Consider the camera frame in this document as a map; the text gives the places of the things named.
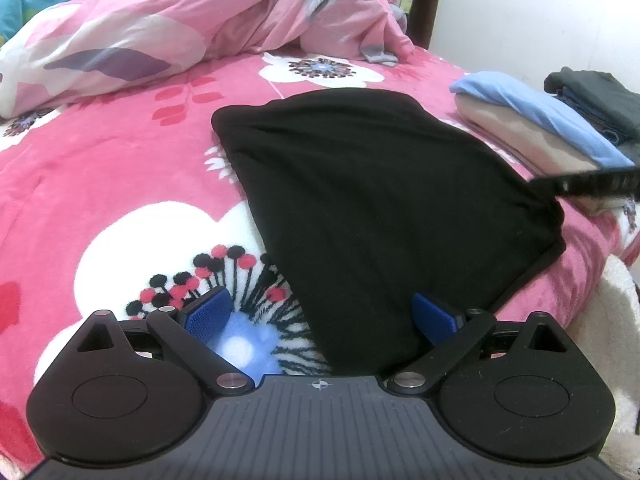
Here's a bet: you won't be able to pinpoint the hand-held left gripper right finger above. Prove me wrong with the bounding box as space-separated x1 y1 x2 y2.
387 292 576 396

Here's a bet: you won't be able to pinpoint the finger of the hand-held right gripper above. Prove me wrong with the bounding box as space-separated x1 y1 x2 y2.
530 167 640 197

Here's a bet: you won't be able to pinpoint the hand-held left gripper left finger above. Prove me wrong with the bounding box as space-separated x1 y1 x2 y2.
75 286 253 395

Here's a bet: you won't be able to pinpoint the black t-shirt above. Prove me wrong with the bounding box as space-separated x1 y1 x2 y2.
211 87 567 378

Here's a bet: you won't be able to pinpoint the folded blue jeans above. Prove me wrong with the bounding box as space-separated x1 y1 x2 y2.
555 87 633 146

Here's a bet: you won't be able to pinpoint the folded beige garment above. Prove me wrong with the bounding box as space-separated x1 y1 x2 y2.
454 95 631 218

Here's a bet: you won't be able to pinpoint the folded dark grey garment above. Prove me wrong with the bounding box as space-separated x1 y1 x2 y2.
544 66 640 141

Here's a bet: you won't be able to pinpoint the pink floral bed blanket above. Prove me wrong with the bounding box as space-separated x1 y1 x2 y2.
0 45 640 480

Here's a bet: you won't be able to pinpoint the pink rabbit print duvet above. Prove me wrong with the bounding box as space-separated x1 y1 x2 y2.
0 0 416 120

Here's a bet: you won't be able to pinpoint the dark wooden door frame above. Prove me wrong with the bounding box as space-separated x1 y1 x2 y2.
387 0 447 50

